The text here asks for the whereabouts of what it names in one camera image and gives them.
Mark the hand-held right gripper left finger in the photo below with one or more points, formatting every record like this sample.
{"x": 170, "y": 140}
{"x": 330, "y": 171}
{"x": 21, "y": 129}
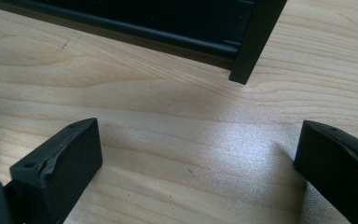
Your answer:
{"x": 65, "y": 161}

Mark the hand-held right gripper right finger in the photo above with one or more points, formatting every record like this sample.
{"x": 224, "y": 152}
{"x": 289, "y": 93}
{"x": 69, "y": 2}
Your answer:
{"x": 338, "y": 165}

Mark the black two-tier metal shelf rack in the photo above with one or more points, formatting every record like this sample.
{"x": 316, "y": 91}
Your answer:
{"x": 136, "y": 21}

